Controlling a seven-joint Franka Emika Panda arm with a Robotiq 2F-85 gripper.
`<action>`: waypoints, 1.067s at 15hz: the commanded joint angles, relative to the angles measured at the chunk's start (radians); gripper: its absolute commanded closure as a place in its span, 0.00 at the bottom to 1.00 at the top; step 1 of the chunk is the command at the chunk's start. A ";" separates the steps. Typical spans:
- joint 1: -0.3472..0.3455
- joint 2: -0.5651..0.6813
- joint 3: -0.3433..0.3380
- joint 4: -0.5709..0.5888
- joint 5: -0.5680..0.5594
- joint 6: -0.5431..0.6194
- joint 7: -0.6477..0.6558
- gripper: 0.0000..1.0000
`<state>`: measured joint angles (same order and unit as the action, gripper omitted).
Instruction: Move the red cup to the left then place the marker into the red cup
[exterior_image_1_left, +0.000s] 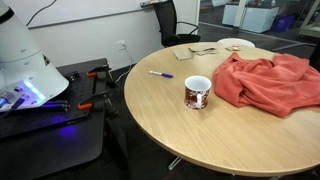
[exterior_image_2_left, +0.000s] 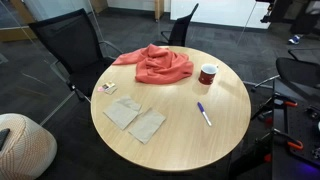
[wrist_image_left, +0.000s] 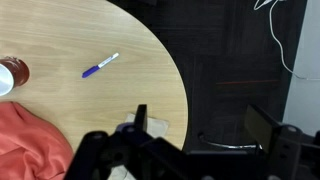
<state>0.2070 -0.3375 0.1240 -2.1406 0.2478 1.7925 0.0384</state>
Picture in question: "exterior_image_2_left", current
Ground white marker purple cap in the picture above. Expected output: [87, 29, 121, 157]
[196, 101, 213, 128]

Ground red cup white inside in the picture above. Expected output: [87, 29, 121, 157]
[198, 63, 220, 86]

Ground red orange cloth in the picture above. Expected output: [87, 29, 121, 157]
[112, 43, 195, 85]

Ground brown paper napkin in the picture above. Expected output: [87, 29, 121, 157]
[102, 95, 143, 131]
[128, 107, 167, 145]

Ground small card packet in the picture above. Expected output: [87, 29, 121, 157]
[101, 81, 118, 96]

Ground black mesh office chair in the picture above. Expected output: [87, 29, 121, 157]
[28, 8, 124, 103]

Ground black background stand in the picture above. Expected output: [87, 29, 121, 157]
[256, 0, 291, 24]

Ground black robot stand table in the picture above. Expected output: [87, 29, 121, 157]
[271, 78, 320, 180]

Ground blue white sneaker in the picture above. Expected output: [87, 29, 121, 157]
[287, 33, 303, 45]

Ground black perforated breadboard plate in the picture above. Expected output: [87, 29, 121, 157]
[286, 99, 320, 168]

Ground dark trouser leg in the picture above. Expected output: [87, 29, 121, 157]
[289, 0, 320, 36]

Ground wooden post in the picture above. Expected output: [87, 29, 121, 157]
[154, 0, 165, 22]

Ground black clamp orange handle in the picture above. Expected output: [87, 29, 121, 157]
[250, 92, 299, 122]
[229, 128, 305, 178]

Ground wooden door frame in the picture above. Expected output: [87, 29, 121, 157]
[0, 0, 38, 43]

